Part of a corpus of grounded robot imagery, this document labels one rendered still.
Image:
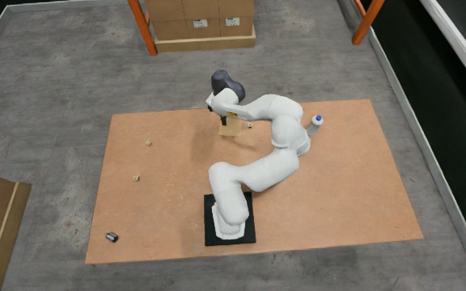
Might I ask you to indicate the small bottle with blue cap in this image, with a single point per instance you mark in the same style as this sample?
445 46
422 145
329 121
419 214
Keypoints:
314 125

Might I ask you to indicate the beige flat mat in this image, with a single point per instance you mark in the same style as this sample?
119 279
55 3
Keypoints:
233 127

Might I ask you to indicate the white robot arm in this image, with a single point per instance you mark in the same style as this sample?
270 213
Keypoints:
287 134

